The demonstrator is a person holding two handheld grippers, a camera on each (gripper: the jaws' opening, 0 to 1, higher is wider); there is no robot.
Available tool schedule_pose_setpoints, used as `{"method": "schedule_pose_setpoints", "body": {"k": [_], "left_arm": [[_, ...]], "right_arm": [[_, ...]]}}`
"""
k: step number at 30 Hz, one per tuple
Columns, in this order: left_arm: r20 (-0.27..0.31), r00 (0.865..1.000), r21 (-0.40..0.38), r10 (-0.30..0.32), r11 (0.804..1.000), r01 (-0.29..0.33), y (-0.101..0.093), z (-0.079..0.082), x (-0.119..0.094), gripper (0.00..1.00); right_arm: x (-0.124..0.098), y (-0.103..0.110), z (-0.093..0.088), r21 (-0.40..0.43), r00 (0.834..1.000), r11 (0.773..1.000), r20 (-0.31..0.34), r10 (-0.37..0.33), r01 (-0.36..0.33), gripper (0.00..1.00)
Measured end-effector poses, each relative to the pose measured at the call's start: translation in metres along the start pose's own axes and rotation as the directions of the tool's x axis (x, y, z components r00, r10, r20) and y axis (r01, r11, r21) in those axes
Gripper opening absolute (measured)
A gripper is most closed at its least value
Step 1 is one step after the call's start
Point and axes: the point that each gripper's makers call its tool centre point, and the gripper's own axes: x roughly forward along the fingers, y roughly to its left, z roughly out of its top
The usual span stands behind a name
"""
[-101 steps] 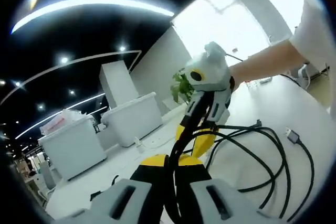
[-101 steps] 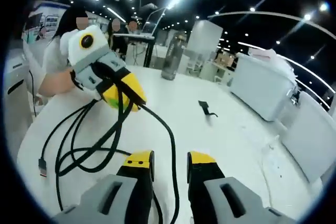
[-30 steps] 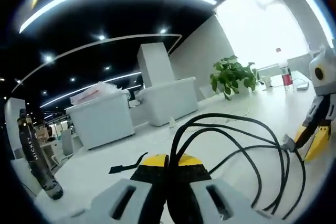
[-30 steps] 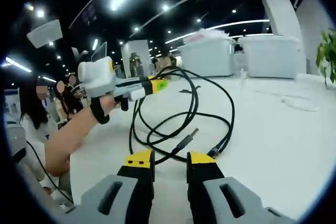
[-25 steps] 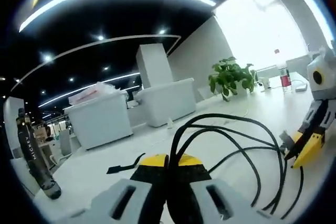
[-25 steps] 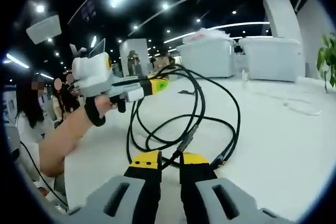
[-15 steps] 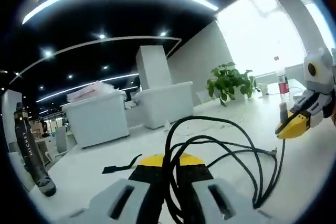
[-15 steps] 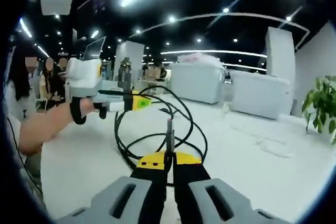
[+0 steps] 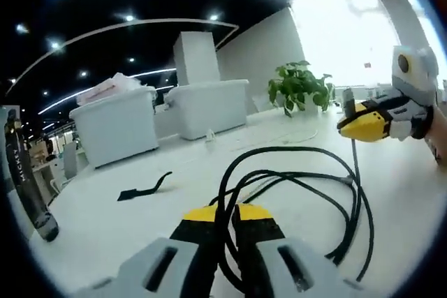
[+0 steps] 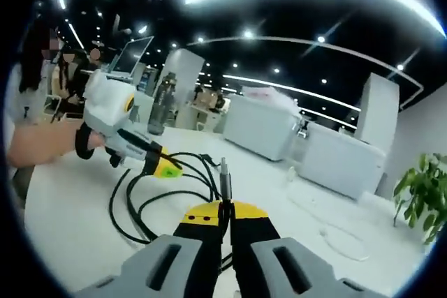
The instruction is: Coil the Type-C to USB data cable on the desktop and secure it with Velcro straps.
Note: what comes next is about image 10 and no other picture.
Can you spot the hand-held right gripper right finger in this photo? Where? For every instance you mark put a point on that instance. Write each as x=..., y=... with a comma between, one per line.
x=279, y=266

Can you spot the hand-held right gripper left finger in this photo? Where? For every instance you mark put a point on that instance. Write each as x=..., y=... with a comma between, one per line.
x=167, y=263

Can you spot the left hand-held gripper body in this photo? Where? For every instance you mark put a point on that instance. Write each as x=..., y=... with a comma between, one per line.
x=104, y=106

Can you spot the white desktop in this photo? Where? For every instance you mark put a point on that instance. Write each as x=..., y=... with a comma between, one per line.
x=87, y=224

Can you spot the person's left hand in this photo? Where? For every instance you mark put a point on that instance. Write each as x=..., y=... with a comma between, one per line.
x=63, y=142

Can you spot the dark tall water bottle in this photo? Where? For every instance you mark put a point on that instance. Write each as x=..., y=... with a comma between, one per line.
x=162, y=109

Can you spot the tilted computer monitor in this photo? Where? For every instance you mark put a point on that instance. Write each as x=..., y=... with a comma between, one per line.
x=134, y=55

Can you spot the white square pillar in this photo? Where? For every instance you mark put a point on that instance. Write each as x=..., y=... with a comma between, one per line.
x=379, y=109
x=190, y=81

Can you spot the person's own torso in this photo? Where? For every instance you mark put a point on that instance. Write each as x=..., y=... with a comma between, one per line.
x=21, y=95

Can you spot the white storage bin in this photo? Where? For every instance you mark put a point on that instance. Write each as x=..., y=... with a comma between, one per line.
x=342, y=162
x=258, y=127

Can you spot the white plastic bag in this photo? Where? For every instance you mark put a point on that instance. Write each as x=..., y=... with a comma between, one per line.
x=269, y=95

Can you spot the green potted plant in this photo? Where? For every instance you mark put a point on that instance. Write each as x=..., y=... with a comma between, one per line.
x=415, y=186

